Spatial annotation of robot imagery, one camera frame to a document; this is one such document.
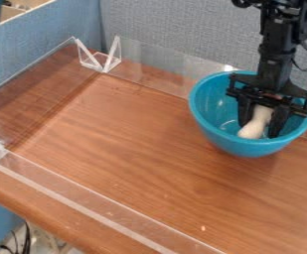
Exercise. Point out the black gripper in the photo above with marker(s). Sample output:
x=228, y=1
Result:
x=270, y=88

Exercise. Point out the white toy mushroom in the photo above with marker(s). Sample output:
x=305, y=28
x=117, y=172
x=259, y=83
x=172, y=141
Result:
x=254, y=128

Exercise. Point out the blue plastic bowl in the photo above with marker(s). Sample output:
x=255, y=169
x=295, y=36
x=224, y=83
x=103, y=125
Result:
x=215, y=112

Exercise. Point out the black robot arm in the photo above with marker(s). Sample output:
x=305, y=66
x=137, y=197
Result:
x=283, y=25

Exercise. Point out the clear acrylic barrier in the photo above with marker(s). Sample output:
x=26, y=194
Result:
x=107, y=164

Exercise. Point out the wooden shelf box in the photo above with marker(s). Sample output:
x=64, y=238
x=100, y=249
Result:
x=14, y=8

